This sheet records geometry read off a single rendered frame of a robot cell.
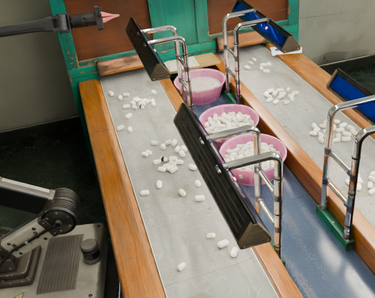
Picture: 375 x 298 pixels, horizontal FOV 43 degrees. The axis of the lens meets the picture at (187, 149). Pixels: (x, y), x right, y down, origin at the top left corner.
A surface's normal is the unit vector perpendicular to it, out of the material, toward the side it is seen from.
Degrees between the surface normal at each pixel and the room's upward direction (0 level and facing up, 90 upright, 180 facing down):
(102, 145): 0
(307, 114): 0
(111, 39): 90
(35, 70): 90
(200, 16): 90
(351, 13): 90
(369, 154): 0
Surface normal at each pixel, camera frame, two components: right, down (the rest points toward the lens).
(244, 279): -0.10, -0.83
